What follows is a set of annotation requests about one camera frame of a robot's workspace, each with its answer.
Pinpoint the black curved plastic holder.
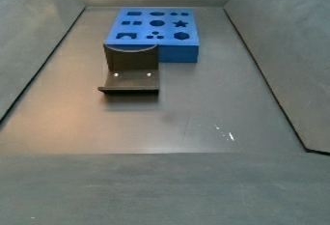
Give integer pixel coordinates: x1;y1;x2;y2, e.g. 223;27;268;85
97;45;160;94

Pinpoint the blue shape sorter block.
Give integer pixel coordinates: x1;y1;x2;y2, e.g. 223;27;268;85
104;8;200;63

